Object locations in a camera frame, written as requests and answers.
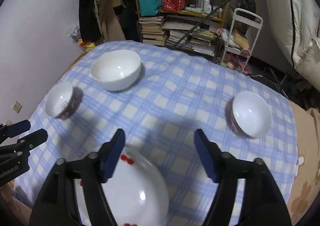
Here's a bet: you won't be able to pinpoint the beige hanging coat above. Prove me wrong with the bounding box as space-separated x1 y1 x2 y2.
94 0 125 41

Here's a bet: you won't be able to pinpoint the white trolley cart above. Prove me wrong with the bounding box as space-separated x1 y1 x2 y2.
220 8 263 74

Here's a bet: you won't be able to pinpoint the plastic bag with yellow items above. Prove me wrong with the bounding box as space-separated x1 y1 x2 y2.
67 23 97 51

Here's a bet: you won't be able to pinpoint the cream recliner chair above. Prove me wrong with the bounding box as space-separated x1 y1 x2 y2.
259 0 320 86

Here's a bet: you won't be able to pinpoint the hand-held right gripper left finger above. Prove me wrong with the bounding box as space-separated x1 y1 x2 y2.
29 128 125 226

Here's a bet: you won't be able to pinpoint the blue plaid cloth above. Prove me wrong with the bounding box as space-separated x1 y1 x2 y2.
14 40 299 226

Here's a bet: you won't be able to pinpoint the group of white bottles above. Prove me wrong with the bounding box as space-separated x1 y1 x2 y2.
195 0 224 16

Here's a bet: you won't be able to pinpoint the dark thin pole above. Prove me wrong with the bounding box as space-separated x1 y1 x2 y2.
172 0 238 48

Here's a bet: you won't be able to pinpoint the white bowl with red stamp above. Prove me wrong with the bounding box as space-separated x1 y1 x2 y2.
45 82 83 119

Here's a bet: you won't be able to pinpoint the black hanging garment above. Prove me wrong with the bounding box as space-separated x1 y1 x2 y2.
112 3 139 41

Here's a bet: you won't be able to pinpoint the black hanging trousers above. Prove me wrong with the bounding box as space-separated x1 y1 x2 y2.
79 0 103 41

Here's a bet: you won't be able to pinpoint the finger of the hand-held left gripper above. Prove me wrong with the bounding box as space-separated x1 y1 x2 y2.
0 128 48 161
0 120 31 139

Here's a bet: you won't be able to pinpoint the stack of magazines and books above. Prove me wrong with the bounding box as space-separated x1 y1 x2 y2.
166 20 218 56

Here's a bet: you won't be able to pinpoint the large white bowl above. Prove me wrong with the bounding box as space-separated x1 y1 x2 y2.
90 50 142 92

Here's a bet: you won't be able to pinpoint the stack of old books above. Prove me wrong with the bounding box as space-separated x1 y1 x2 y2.
139 16 168 46

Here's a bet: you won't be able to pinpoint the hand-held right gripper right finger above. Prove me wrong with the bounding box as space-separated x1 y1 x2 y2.
194 128 292 226

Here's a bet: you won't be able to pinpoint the black metal stand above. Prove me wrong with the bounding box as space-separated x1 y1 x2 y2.
250 66 300 99

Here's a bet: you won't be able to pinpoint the black backpack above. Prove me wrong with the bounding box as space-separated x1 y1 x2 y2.
239 0 257 36

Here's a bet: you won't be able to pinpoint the white cherry print plate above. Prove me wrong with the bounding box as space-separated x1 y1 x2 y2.
74 150 169 226

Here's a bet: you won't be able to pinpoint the small red patterned bowl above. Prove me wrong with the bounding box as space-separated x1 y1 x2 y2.
226 91 272 139

